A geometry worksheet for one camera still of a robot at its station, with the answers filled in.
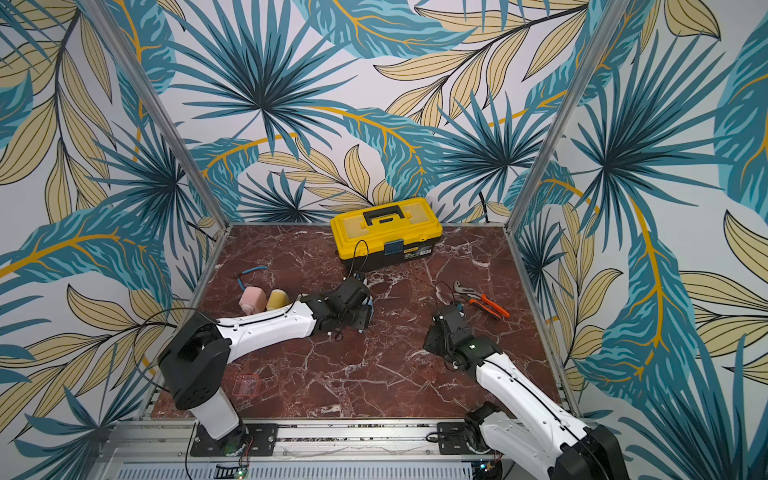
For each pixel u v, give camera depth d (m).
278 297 0.91
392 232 0.95
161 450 0.74
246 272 1.05
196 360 0.45
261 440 0.74
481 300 0.99
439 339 0.74
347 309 0.68
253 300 0.90
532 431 0.46
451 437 0.73
